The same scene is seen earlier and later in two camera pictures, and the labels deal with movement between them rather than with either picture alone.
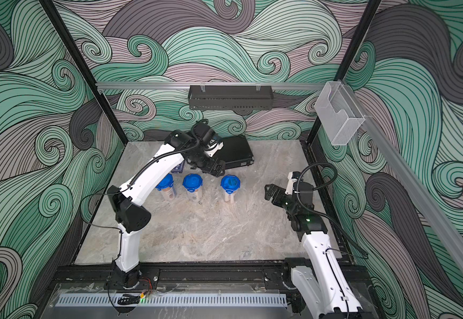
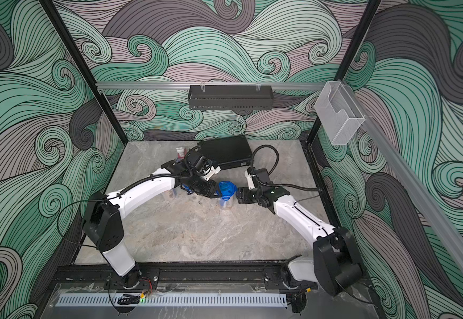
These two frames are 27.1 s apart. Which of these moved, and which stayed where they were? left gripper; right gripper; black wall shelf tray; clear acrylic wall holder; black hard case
Moved: right gripper; left gripper
Stayed: black hard case; black wall shelf tray; clear acrylic wall holder
